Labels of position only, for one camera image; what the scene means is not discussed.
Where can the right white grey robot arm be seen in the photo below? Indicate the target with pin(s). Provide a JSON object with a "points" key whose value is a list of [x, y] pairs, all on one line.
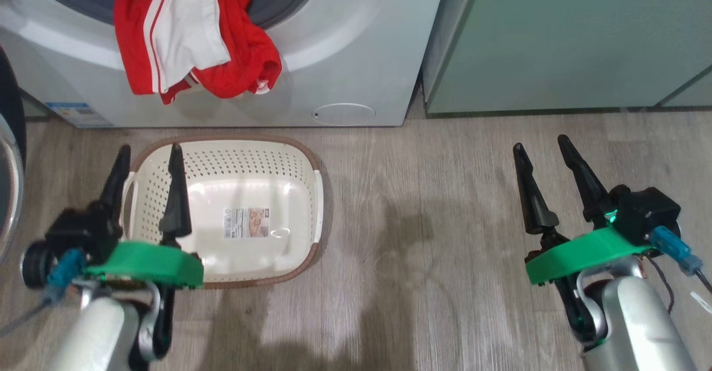
{"points": [[639, 326]]}

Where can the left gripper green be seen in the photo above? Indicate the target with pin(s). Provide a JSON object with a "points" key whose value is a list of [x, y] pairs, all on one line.
{"points": [[150, 262]]}

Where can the red and white garment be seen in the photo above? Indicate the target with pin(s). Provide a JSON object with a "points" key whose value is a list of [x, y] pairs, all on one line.
{"points": [[133, 37]]}

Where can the black round washing machine door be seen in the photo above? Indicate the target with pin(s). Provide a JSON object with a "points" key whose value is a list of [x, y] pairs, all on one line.
{"points": [[11, 154]]}

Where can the white washing machine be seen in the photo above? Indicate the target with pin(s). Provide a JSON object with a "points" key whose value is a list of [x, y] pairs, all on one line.
{"points": [[345, 43]]}

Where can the blue energy label sticker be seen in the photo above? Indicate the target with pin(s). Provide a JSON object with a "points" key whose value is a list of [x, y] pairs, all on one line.
{"points": [[78, 114]]}

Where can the plain green cabinet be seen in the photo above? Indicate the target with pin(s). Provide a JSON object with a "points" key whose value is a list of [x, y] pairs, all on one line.
{"points": [[556, 37]]}

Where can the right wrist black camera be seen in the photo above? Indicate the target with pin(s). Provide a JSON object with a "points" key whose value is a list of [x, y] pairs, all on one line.
{"points": [[645, 212]]}

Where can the wrist black camera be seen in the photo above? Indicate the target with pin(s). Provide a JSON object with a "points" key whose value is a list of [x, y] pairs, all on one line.
{"points": [[78, 232], [645, 212]]}

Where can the left white grey robot arm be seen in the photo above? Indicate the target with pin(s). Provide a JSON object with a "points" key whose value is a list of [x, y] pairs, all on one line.
{"points": [[100, 332]]}

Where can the paper label in basket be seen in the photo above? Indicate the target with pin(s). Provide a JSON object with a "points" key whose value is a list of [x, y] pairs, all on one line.
{"points": [[246, 222]]}

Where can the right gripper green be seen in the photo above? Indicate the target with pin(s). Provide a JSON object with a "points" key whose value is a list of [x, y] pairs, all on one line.
{"points": [[584, 254]]}

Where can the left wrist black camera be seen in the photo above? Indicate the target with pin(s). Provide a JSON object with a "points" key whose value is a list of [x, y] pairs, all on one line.
{"points": [[78, 232]]}

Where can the cream perforated laundry basket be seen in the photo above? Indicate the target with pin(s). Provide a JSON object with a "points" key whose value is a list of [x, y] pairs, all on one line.
{"points": [[245, 182]]}

